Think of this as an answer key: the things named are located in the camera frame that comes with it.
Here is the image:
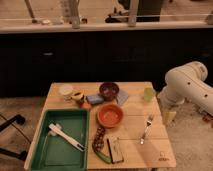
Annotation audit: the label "silver metal fork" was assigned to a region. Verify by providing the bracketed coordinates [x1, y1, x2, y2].
[140, 115, 154, 145]

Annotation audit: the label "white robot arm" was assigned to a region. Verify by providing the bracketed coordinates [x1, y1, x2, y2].
[158, 61, 213, 128]

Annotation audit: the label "orange red bowl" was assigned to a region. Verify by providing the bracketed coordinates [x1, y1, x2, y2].
[97, 104, 123, 128]

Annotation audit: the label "dark maroon bowl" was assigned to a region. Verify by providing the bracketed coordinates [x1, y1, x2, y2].
[99, 82, 119, 101]

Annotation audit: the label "light green plastic cup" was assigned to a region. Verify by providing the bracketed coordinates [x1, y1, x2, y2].
[144, 88, 156, 102]

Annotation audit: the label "grey folded cloth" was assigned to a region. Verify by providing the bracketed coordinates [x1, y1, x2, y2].
[116, 89, 129, 106]

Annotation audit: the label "wooden block with black edge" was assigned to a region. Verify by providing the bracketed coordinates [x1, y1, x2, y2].
[107, 137, 124, 164]

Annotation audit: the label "brown beaded trivet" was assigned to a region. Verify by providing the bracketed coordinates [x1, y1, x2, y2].
[93, 127, 105, 151]

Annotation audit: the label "small orange object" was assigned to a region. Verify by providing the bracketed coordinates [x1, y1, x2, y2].
[82, 101, 91, 110]

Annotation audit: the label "white cup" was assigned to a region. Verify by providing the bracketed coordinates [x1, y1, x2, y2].
[59, 85, 73, 100]

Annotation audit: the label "green plastic tray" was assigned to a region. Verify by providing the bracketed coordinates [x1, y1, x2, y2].
[29, 109, 89, 171]

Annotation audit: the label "black chair base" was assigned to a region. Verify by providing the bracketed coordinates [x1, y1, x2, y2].
[0, 114, 28, 161]

